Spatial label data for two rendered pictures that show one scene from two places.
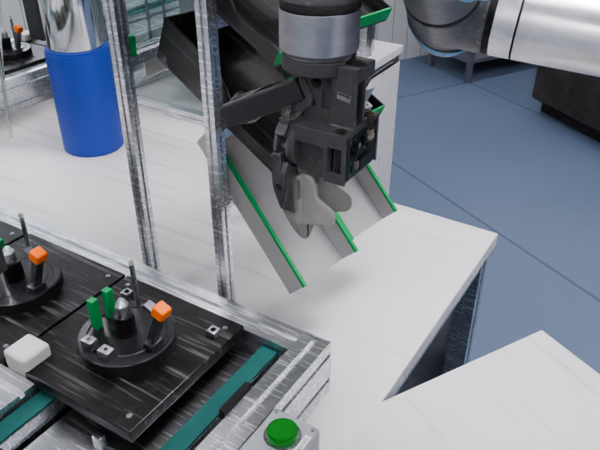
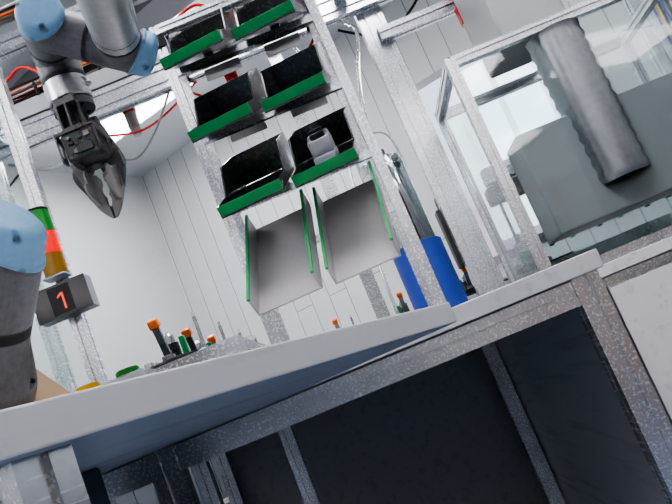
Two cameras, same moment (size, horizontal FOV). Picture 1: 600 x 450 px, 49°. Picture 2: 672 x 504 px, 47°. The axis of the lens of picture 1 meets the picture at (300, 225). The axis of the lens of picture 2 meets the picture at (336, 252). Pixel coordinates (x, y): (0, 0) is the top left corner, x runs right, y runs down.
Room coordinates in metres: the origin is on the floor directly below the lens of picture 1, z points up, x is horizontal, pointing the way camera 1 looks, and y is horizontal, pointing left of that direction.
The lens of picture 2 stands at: (0.22, -1.25, 0.79)
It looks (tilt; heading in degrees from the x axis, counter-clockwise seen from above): 10 degrees up; 58
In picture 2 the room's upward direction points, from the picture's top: 22 degrees counter-clockwise
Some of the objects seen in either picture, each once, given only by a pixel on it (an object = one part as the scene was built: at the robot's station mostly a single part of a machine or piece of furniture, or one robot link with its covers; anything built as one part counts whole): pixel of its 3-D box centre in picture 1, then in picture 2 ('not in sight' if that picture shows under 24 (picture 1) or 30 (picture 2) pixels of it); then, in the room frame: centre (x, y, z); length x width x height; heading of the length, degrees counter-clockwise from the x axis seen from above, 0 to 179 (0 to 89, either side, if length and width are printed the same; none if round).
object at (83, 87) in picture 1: (86, 97); (434, 288); (1.63, 0.55, 1.00); 0.16 x 0.16 x 0.27
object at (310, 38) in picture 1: (320, 29); (70, 94); (0.62, -0.02, 1.45); 0.08 x 0.08 x 0.05
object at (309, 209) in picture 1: (312, 211); (94, 194); (0.60, -0.01, 1.27); 0.06 x 0.03 x 0.09; 58
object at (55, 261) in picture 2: not in sight; (54, 266); (0.60, 0.40, 1.29); 0.05 x 0.05 x 0.05
